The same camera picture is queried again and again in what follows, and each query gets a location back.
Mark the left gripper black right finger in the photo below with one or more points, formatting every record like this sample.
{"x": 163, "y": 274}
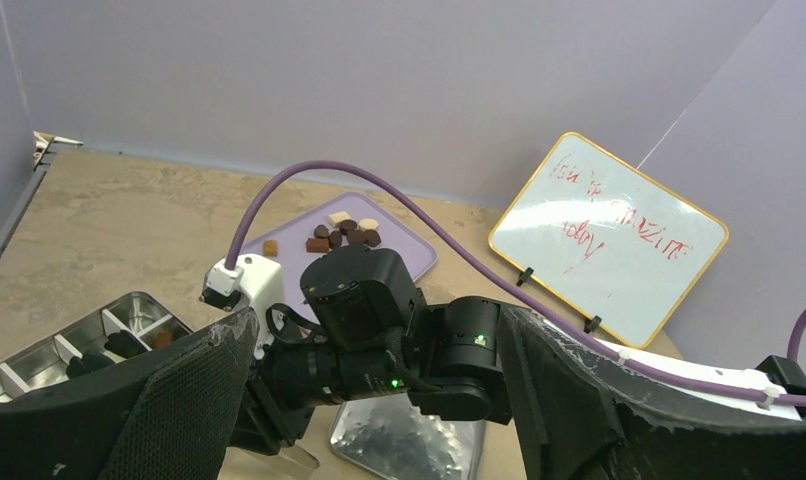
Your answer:
{"x": 579, "y": 415}

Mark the caramel chocolate piece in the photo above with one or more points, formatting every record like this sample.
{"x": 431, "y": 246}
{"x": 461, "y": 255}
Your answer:
{"x": 270, "y": 248}

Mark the black whiteboard foot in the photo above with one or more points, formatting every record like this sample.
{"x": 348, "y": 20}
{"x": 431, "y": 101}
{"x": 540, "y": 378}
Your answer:
{"x": 592, "y": 324}
{"x": 525, "y": 277}

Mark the pink divided chocolate tin box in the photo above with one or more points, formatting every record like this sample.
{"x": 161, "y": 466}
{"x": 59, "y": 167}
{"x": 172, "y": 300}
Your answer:
{"x": 78, "y": 348}

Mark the lavender plastic tray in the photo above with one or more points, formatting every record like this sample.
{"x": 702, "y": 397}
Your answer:
{"x": 417, "y": 253}

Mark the white chocolate piece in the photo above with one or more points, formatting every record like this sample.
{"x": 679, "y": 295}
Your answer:
{"x": 337, "y": 218}

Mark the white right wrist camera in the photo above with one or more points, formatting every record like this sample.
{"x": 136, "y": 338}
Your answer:
{"x": 255, "y": 282}

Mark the yellow framed whiteboard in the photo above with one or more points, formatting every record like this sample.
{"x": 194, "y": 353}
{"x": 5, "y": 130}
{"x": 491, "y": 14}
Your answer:
{"x": 607, "y": 239}

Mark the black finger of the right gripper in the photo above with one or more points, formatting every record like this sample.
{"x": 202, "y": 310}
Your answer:
{"x": 288, "y": 459}

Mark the silver square tin lid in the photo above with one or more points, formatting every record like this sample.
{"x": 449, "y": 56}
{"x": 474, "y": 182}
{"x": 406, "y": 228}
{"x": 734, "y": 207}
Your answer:
{"x": 390, "y": 438}

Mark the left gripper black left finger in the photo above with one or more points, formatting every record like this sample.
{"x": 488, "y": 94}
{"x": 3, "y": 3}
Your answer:
{"x": 165, "y": 414}

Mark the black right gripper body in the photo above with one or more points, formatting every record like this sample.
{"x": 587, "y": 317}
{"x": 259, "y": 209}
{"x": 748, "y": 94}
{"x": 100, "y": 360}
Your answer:
{"x": 278, "y": 404}

